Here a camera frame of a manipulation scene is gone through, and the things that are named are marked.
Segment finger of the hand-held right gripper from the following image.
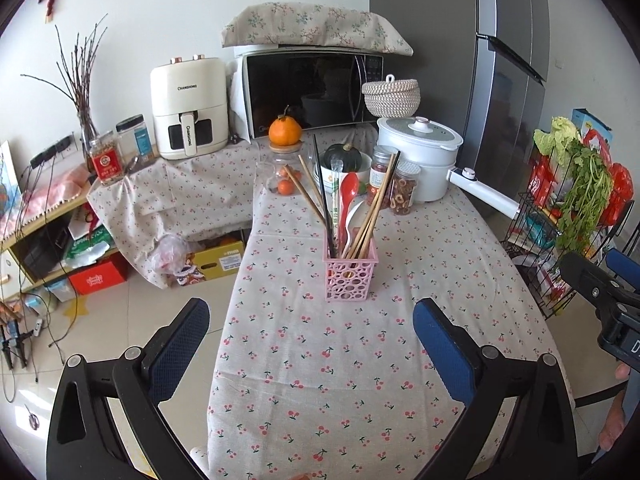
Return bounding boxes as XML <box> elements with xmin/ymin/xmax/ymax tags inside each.
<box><xmin>604</xmin><ymin>249</ymin><xmax>640</xmax><ymax>293</ymax></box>
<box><xmin>559</xmin><ymin>251</ymin><xmax>626</xmax><ymax>307</ymax></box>

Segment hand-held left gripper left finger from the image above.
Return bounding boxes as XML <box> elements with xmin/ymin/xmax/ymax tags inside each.
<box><xmin>45</xmin><ymin>297</ymin><xmax>211</xmax><ymax>480</ymax></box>

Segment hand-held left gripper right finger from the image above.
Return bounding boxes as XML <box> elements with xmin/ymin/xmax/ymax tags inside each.
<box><xmin>412</xmin><ymin>297</ymin><xmax>581</xmax><ymax>480</ymax></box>

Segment pink plastic basket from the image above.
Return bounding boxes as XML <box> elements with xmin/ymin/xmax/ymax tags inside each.
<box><xmin>324</xmin><ymin>237</ymin><xmax>378</xmax><ymax>303</ymax></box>

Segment wooden chopstick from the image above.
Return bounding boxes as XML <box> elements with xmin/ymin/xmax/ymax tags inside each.
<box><xmin>357</xmin><ymin>212</ymin><xmax>380</xmax><ymax>259</ymax></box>
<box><xmin>297</xmin><ymin>154</ymin><xmax>332</xmax><ymax>222</ymax></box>
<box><xmin>283</xmin><ymin>165</ymin><xmax>328</xmax><ymax>226</ymax></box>
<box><xmin>352</xmin><ymin>207</ymin><xmax>378</xmax><ymax>258</ymax></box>
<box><xmin>345</xmin><ymin>154</ymin><xmax>397</xmax><ymax>258</ymax></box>
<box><xmin>350</xmin><ymin>150</ymin><xmax>402</xmax><ymax>257</ymax></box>

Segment white plastic spoon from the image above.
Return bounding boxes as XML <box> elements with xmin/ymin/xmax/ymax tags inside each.
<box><xmin>345</xmin><ymin>199</ymin><xmax>369</xmax><ymax>243</ymax></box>

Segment black chopstick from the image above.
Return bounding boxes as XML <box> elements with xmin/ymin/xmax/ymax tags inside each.
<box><xmin>311</xmin><ymin>133</ymin><xmax>335</xmax><ymax>253</ymax></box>
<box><xmin>316</xmin><ymin>160</ymin><xmax>340</xmax><ymax>258</ymax></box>

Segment red plastic spoon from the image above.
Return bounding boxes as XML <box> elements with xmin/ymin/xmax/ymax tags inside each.
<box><xmin>339</xmin><ymin>172</ymin><xmax>361</xmax><ymax>257</ymax></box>

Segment plastic disposable chopsticks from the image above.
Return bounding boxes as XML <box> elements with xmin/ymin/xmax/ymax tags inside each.
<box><xmin>327</xmin><ymin>157</ymin><xmax>346</xmax><ymax>247</ymax></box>

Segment person's right hand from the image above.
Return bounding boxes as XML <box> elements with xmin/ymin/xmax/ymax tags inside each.
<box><xmin>598</xmin><ymin>362</ymin><xmax>636</xmax><ymax>453</ymax></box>

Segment blue snack packet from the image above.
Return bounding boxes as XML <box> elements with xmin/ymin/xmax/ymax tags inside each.
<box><xmin>520</xmin><ymin>212</ymin><xmax>556</xmax><ymax>248</ymax></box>

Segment red plastic bag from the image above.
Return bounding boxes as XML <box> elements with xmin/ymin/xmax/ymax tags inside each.
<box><xmin>600</xmin><ymin>162</ymin><xmax>635</xmax><ymax>226</ymax></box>

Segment green leafy herbs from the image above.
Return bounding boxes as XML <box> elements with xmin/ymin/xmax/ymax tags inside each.
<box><xmin>555</xmin><ymin>140</ymin><xmax>616</xmax><ymax>253</ymax></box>

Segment clear plastic bag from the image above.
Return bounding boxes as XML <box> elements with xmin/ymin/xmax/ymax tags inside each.
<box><xmin>149</xmin><ymin>234</ymin><xmax>193</xmax><ymax>276</ymax></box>

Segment yellow cardboard box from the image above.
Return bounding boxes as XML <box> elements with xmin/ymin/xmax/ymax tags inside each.
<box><xmin>192</xmin><ymin>240</ymin><xmax>246</xmax><ymax>281</ymax></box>

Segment red snack packet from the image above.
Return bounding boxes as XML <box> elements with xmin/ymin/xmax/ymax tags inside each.
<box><xmin>529</xmin><ymin>155</ymin><xmax>563</xmax><ymax>201</ymax></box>

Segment red box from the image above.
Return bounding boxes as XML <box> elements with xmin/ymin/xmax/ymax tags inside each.
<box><xmin>67</xmin><ymin>259</ymin><xmax>128</xmax><ymax>296</ymax></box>

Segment green and white bag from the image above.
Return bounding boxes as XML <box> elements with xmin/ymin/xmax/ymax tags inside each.
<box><xmin>62</xmin><ymin>240</ymin><xmax>111</xmax><ymax>268</ymax></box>

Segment napa cabbage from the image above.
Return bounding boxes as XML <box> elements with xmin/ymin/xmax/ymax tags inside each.
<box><xmin>532</xmin><ymin>116</ymin><xmax>583</xmax><ymax>166</ymax></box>

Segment blue box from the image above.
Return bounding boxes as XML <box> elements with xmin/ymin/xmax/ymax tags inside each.
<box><xmin>571</xmin><ymin>107</ymin><xmax>613</xmax><ymax>146</ymax></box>

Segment black box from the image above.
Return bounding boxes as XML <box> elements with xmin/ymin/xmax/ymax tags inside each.
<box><xmin>22</xmin><ymin>230</ymin><xmax>71</xmax><ymax>278</ymax></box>

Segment jar of dried rings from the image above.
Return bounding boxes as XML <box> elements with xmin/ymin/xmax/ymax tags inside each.
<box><xmin>390</xmin><ymin>161</ymin><xmax>422</xmax><ymax>216</ymax></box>

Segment wooden low shelf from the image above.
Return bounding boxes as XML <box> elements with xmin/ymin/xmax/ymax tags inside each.
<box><xmin>0</xmin><ymin>195</ymin><xmax>121</xmax><ymax>291</ymax></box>

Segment white electric pot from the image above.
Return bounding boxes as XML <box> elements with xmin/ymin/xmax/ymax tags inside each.
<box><xmin>376</xmin><ymin>116</ymin><xmax>522</xmax><ymax>220</ymax></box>

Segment jar of red dried fruit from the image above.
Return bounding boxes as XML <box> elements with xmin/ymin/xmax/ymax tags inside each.
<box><xmin>369</xmin><ymin>145</ymin><xmax>400</xmax><ymax>208</ymax></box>

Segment red label jar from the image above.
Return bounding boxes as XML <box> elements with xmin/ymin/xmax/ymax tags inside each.
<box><xmin>88</xmin><ymin>131</ymin><xmax>126</xmax><ymax>185</ymax></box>

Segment pink cloth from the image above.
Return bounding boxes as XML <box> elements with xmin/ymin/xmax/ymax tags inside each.
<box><xmin>0</xmin><ymin>165</ymin><xmax>91</xmax><ymax>231</ymax></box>

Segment white ceramic bowl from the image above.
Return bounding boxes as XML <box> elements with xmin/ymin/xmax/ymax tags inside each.
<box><xmin>320</xmin><ymin>152</ymin><xmax>373</xmax><ymax>196</ymax></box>

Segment blue label plastic jar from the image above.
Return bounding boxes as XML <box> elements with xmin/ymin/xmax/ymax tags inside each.
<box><xmin>116</xmin><ymin>115</ymin><xmax>155</xmax><ymax>166</ymax></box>

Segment glass jar with wooden lid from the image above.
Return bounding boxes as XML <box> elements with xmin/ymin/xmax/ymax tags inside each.
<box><xmin>270</xmin><ymin>141</ymin><xmax>305</xmax><ymax>196</ymax></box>

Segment dark green squash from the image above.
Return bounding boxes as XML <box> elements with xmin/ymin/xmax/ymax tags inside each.
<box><xmin>324</xmin><ymin>143</ymin><xmax>362</xmax><ymax>171</ymax></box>

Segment framed picture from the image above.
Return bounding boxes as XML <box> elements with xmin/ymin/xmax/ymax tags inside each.
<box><xmin>0</xmin><ymin>140</ymin><xmax>23</xmax><ymax>251</ymax></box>

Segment black power strip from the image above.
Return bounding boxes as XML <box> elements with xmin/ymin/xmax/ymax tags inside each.
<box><xmin>30</xmin><ymin>135</ymin><xmax>76</xmax><ymax>168</ymax></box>

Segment large orange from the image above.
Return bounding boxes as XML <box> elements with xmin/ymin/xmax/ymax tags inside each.
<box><xmin>268</xmin><ymin>115</ymin><xmax>303</xmax><ymax>146</ymax></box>

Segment cream air fryer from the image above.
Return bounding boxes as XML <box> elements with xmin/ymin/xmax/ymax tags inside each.
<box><xmin>150</xmin><ymin>55</ymin><xmax>230</xmax><ymax>161</ymax></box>

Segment bundle of dry twigs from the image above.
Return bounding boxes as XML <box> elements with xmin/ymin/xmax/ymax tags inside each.
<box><xmin>20</xmin><ymin>12</ymin><xmax>108</xmax><ymax>146</ymax></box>

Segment woven lidded basket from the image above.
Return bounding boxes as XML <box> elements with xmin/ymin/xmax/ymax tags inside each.
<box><xmin>361</xmin><ymin>75</ymin><xmax>421</xmax><ymax>118</ymax></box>

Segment black microwave oven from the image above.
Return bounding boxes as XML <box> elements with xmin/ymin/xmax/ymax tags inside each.
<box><xmin>235</xmin><ymin>50</ymin><xmax>385</xmax><ymax>143</ymax></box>

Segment grey refrigerator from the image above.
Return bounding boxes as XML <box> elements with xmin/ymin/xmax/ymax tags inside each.
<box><xmin>368</xmin><ymin>0</ymin><xmax>566</xmax><ymax>221</ymax></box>

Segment floral fabric cover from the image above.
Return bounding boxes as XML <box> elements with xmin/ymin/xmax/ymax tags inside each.
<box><xmin>221</xmin><ymin>2</ymin><xmax>415</xmax><ymax>57</ymax></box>

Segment black wire rack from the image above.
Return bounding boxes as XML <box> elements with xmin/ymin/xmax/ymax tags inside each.
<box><xmin>500</xmin><ymin>160</ymin><xmax>640</xmax><ymax>321</ymax></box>

